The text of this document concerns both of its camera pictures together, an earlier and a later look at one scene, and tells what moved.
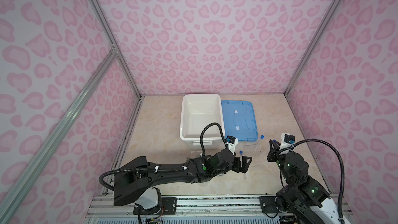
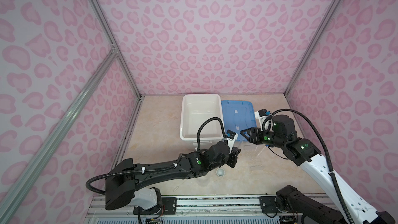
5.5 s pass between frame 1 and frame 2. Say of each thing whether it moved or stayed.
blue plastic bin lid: stayed
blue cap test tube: moved
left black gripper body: moved
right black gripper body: moved
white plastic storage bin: stayed
